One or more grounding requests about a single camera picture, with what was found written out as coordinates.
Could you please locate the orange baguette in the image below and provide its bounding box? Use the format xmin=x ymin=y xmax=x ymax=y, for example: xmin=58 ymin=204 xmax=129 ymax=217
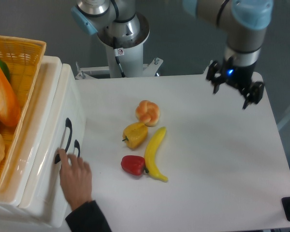
xmin=0 ymin=67 xmax=21 ymax=127

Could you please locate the person's hand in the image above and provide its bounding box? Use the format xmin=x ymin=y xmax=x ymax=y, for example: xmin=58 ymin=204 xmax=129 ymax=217
xmin=58 ymin=149 xmax=92 ymax=211

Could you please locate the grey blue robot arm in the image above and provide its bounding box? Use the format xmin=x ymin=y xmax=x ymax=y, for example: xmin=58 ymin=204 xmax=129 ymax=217
xmin=71 ymin=0 xmax=274 ymax=106

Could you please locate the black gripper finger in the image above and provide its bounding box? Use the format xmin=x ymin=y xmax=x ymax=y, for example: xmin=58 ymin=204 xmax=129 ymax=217
xmin=239 ymin=81 xmax=264 ymax=109
xmin=206 ymin=60 xmax=224 ymax=94

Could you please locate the yellow bell pepper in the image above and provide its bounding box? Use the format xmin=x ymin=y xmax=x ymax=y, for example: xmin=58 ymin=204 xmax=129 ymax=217
xmin=122 ymin=122 xmax=148 ymax=149

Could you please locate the dark sleeved forearm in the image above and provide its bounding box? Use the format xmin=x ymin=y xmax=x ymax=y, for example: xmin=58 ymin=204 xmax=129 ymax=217
xmin=65 ymin=201 xmax=112 ymax=232

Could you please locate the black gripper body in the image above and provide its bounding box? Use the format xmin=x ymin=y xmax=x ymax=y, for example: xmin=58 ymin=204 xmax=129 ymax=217
xmin=220 ymin=58 xmax=256 ymax=91

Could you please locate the yellow banana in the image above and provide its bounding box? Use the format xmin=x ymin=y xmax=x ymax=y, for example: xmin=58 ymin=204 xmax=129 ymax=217
xmin=144 ymin=127 xmax=168 ymax=182

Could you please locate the knotted bread bun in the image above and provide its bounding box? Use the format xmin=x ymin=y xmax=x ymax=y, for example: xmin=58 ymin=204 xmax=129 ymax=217
xmin=135 ymin=100 xmax=160 ymax=127

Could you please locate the red bell pepper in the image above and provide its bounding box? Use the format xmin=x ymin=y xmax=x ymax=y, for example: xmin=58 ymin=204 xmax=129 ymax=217
xmin=121 ymin=155 xmax=149 ymax=176

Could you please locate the green pepper in basket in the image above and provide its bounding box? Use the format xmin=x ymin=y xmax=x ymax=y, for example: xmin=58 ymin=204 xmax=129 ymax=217
xmin=0 ymin=59 xmax=11 ymax=82

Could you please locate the white drawer cabinet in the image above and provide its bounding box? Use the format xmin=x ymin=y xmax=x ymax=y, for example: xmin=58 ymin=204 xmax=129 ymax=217
xmin=0 ymin=55 xmax=63 ymax=229

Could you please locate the yellow woven basket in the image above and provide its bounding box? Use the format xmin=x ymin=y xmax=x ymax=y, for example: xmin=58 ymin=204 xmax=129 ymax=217
xmin=0 ymin=35 xmax=46 ymax=192

